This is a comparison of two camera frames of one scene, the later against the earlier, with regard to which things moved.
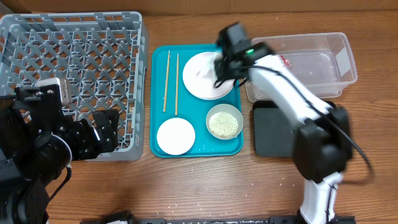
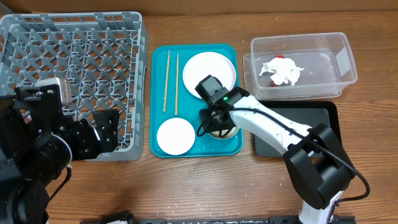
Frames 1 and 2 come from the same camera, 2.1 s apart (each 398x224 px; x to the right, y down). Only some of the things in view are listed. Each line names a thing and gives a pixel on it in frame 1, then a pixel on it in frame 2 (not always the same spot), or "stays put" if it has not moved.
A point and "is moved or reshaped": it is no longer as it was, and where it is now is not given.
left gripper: x=91 y=149 stays put
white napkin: x=208 y=72 is moved or reshaped
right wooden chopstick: x=176 y=84 stays put
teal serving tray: x=169 y=98 stays put
